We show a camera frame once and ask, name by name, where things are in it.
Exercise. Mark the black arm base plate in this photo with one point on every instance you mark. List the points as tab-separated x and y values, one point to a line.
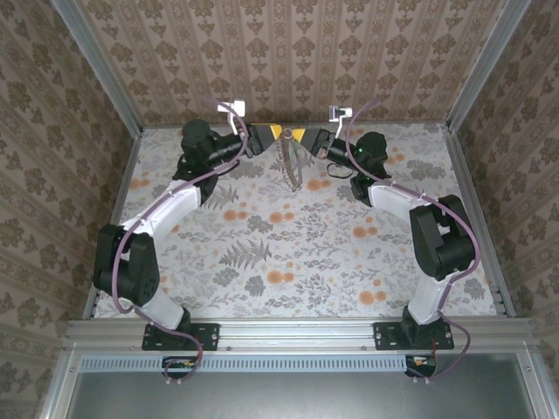
209	336
386	336

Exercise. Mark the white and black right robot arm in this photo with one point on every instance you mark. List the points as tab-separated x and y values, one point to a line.
393	198

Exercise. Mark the grey metal panel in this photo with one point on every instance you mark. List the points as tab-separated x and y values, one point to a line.
284	397

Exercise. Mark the floral table mat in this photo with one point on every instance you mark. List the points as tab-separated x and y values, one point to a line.
262	283

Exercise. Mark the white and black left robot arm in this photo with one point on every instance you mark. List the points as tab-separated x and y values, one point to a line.
170	209

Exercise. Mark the aluminium back rail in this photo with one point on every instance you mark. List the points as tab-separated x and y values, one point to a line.
415	124

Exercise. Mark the aluminium side rail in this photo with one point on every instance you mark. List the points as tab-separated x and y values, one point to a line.
126	174
461	174

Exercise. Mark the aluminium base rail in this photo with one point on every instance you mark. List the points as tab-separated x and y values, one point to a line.
297	336

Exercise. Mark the aluminium corner post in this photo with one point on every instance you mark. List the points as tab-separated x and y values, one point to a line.
100	70
485	65

